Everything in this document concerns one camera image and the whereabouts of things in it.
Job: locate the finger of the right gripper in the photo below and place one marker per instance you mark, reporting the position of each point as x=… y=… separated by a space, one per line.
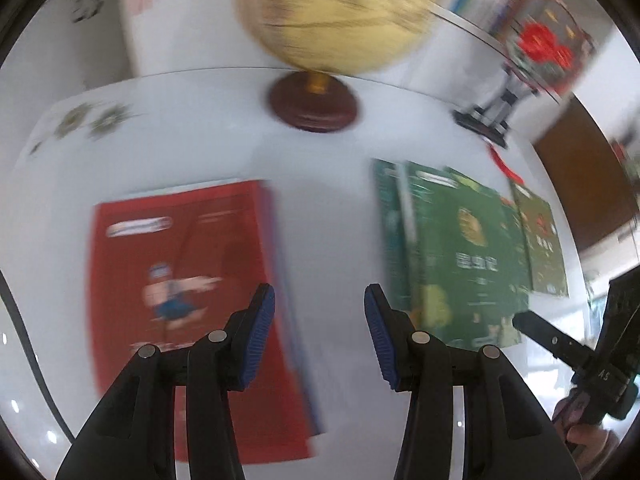
x=563 y=347

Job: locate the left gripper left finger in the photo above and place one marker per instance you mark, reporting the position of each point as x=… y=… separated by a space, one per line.
x=130 y=433

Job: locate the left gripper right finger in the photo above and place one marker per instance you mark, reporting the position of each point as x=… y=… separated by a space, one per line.
x=508 y=435

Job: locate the green leafy book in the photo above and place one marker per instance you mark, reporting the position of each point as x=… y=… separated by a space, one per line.
x=470 y=276

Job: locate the dark red thin book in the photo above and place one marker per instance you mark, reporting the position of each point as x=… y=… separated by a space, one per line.
x=169 y=267

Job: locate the teal green book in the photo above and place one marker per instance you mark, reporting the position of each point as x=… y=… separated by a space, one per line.
x=393 y=234

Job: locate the person's right hand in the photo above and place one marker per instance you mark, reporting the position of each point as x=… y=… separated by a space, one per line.
x=594 y=444

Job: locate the olive green insect book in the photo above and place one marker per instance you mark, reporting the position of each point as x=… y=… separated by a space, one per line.
x=543 y=247

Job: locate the brown wooden cabinet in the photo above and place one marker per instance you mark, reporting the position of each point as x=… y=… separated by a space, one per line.
x=595 y=193

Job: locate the round red flower fan ornament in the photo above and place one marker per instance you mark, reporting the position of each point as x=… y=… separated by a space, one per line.
x=546 y=51

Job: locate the yellow globe on wooden base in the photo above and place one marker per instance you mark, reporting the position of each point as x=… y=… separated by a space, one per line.
x=324 y=41

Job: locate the white bookshelf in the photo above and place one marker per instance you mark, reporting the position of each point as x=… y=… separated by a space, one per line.
x=456 y=61

